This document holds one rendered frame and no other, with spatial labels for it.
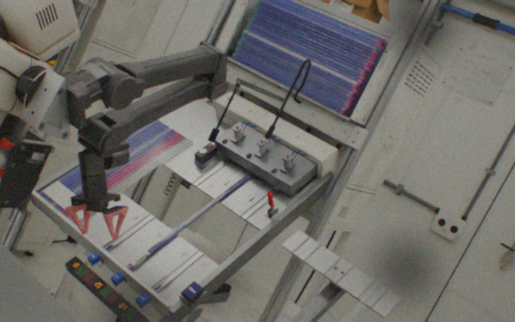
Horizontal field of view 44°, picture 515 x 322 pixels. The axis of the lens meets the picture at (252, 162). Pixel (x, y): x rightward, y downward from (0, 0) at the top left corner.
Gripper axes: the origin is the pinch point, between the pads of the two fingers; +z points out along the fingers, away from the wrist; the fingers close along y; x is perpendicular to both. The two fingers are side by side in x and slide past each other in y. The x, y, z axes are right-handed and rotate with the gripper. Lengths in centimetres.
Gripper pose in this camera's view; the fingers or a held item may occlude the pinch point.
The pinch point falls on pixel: (99, 232)
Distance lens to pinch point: 155.2
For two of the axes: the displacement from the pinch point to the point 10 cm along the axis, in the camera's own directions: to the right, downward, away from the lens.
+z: 0.5, 9.7, 2.3
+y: -8.6, -0.7, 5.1
